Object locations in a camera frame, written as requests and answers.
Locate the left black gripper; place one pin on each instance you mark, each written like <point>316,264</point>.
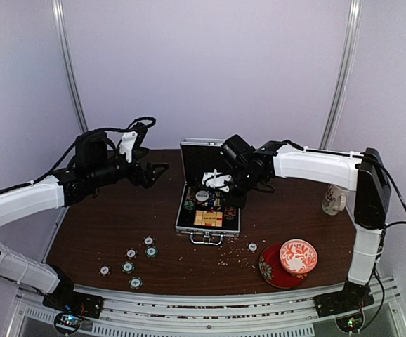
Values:
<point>146,180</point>

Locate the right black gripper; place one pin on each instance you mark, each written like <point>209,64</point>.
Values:
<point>239,202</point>

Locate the aluminium poker case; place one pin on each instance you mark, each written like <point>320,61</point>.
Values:
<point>200,155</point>

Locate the yellow big blind button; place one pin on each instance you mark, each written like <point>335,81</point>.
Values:
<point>209,218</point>

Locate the red playing card box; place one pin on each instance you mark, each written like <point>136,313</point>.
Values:
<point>198,221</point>

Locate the black orange poker chip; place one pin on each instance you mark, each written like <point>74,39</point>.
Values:
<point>131,254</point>
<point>252,247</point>
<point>148,241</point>
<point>105,270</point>

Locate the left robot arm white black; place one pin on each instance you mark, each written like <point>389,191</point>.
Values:
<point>96,158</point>

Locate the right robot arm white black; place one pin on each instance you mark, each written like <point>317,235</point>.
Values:
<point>360,173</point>

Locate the white dealer button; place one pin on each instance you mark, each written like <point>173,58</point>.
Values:
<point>202,197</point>

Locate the black orange chip row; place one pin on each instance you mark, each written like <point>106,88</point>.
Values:
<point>190,196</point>

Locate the green chip stack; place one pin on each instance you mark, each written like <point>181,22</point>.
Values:
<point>189,205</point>

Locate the green poker chip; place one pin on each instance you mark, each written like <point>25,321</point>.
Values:
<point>135,282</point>
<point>128,267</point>
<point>151,251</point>

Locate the red floral plate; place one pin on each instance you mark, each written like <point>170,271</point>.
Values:
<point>272,271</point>

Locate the white patterned mug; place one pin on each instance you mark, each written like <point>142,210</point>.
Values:
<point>334,200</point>

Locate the orange white patterned bowl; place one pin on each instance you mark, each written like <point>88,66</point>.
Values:
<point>298,256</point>

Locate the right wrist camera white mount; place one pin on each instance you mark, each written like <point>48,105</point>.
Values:
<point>217,181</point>

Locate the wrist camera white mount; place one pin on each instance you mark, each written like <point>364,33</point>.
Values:
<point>217,181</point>
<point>127,143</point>

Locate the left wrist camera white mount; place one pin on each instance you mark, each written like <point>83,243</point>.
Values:
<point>127,143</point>

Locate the front aluminium rail base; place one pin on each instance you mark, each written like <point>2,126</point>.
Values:
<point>288,313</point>

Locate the right aluminium frame post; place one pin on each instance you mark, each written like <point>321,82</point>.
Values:
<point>345,68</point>

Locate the aluminium frame post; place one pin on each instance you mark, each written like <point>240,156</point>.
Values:
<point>60,24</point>
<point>345,68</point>

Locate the left aluminium frame post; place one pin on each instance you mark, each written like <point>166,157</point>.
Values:
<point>60,24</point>

